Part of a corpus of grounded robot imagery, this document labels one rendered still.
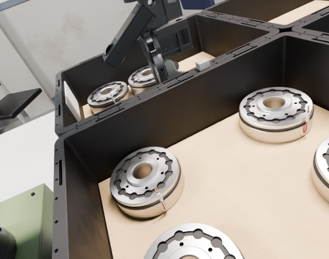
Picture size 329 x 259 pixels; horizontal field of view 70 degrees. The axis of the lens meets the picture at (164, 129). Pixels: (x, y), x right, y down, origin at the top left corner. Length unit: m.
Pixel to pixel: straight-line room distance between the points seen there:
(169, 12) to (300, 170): 0.31
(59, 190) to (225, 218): 0.19
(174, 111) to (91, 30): 2.58
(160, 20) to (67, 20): 2.47
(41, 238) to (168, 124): 0.32
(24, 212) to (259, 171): 0.46
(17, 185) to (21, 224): 0.24
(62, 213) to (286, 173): 0.26
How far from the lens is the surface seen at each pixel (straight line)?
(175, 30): 0.43
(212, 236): 0.26
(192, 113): 0.38
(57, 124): 0.39
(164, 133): 0.38
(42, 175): 0.75
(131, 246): 0.32
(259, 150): 0.36
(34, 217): 0.56
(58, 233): 0.24
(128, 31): 0.42
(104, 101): 0.55
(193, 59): 0.67
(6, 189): 0.81
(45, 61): 2.98
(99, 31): 2.91
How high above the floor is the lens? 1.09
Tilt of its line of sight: 37 degrees down
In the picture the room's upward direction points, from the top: 21 degrees counter-clockwise
